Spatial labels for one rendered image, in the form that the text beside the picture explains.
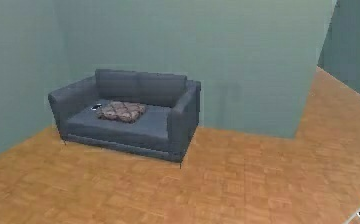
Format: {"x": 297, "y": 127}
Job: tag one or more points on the brown patterned cushion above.
{"x": 122, "y": 111}

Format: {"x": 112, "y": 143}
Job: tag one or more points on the small black and white object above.
{"x": 96, "y": 107}

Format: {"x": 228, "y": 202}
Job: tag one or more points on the dark grey sofa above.
{"x": 144, "y": 133}

